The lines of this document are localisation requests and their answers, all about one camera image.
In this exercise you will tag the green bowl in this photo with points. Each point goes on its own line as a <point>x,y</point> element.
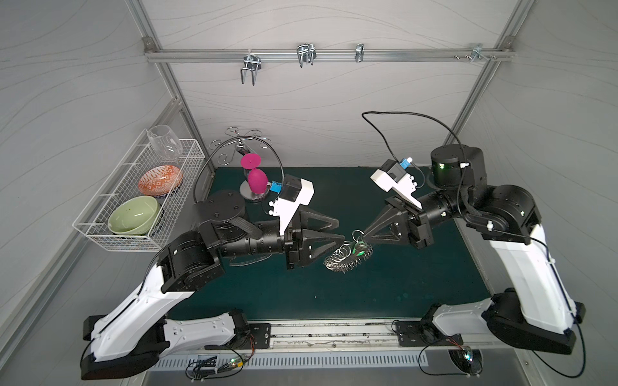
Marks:
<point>135,217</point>

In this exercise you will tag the right metal hook bracket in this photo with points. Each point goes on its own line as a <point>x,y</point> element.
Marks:
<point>476,55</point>

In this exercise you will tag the double prong metal hook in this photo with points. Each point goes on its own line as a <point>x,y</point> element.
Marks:
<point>252,64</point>

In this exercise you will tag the small flat metal hook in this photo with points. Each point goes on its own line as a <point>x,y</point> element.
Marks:
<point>359,53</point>

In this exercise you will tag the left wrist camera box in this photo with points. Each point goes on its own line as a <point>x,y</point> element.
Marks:
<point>292,193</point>

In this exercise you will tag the white wire basket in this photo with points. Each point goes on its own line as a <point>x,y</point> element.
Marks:
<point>122,185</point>

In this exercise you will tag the loop metal hook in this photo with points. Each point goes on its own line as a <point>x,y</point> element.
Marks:
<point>306,54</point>

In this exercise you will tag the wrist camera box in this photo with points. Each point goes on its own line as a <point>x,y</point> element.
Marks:
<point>292,193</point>
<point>392,175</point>

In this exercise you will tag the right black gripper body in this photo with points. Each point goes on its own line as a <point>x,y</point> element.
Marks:
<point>412,224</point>

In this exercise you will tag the pink wine glass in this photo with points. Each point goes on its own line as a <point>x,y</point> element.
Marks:
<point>256,178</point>

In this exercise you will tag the green table mat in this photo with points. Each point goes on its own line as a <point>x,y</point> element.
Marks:
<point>398,281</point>

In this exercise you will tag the aluminium cross rail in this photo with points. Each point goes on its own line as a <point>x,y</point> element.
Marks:
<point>346,55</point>

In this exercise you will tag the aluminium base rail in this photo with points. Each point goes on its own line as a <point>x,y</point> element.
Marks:
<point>326,335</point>

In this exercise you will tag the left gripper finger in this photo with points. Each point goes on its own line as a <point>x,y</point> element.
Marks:
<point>316,245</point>
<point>317,221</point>

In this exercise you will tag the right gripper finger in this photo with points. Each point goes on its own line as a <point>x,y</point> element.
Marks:
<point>389,216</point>
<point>387,235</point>

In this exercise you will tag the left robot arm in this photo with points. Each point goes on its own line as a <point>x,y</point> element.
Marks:
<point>134,336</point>

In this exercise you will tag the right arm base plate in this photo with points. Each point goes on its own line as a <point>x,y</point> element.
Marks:
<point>419,334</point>

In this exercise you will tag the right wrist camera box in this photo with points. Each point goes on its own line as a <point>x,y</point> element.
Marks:
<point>392,175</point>

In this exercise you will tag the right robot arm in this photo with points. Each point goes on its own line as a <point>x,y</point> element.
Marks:
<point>536,313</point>

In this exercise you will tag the clear glass cup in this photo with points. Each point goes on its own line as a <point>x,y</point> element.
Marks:
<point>165,142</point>

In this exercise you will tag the metal glass rack stand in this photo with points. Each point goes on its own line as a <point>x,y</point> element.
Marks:
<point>242,147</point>

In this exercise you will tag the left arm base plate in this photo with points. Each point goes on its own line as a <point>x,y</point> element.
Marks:
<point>256,336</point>

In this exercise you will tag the vent grille strip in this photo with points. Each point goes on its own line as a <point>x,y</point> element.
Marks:
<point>304,360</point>

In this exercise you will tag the orange patterned bowl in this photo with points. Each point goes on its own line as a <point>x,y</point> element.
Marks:
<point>160,181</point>

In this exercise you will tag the green key tag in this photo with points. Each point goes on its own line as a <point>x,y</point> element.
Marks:
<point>360,249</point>

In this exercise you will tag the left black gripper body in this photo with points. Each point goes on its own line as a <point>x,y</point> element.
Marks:
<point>294,240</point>

